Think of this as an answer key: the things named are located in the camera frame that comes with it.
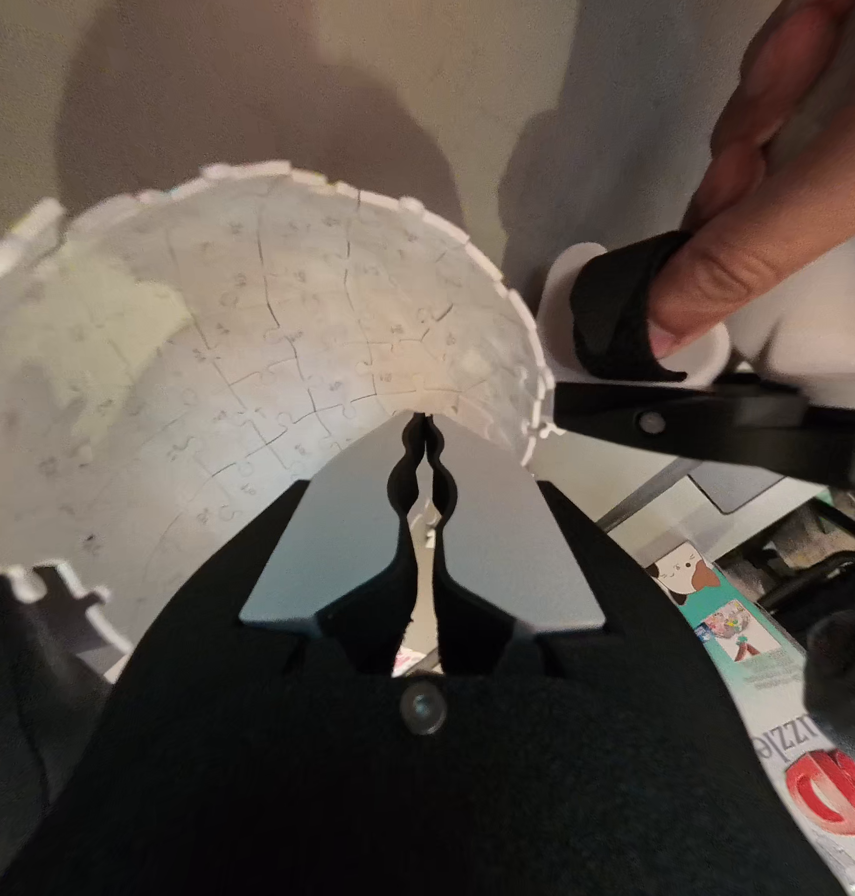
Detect colourful puzzle ball box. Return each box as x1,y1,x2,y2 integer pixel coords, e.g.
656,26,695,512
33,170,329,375
645,539,855,883

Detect partly built white puzzle ball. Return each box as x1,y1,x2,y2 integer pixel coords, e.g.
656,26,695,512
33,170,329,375
0,161,557,680

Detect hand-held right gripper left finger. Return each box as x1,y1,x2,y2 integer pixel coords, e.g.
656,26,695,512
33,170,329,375
239,411,424,639

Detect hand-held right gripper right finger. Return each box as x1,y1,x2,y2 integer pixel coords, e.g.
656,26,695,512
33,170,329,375
428,413,606,639

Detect person's left hand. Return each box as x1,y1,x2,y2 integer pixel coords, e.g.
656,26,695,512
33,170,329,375
649,0,855,361

